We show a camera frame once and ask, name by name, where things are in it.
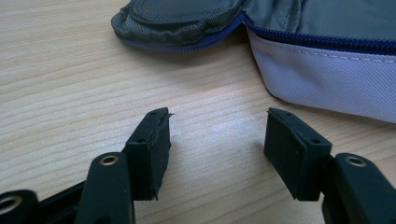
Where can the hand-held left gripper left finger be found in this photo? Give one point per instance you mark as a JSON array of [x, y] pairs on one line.
[[148, 161]]

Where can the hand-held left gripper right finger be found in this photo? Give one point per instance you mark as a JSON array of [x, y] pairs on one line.
[[292, 155]]

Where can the lilac zip pouch grey lining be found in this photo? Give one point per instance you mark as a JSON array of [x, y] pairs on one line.
[[311, 71]]

